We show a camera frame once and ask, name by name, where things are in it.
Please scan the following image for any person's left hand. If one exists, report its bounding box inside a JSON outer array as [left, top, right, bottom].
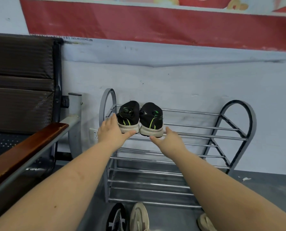
[[97, 114, 137, 152]]

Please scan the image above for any person's right hand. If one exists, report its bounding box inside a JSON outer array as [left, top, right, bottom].
[[149, 126, 188, 157]]

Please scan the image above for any beige pink Capro sneaker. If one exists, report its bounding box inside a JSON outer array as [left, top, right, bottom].
[[129, 202, 150, 231]]

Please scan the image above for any black white patterned sneaker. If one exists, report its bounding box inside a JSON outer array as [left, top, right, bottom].
[[106, 202, 128, 231]]

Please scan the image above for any grey metal shoe rack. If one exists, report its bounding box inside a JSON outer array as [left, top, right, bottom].
[[99, 88, 257, 210]]

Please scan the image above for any person's right forearm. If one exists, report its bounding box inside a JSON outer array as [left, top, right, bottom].
[[170, 149, 286, 231]]

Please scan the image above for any person's left forearm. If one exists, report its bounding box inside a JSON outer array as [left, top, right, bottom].
[[0, 141, 118, 231]]

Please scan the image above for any grey metal bench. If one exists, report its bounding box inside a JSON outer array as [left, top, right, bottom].
[[0, 33, 83, 224]]

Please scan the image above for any white wall socket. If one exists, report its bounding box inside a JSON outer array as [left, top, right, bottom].
[[89, 128, 100, 143]]

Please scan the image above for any red wall banner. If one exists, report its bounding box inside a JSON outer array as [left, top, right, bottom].
[[19, 0, 286, 53]]

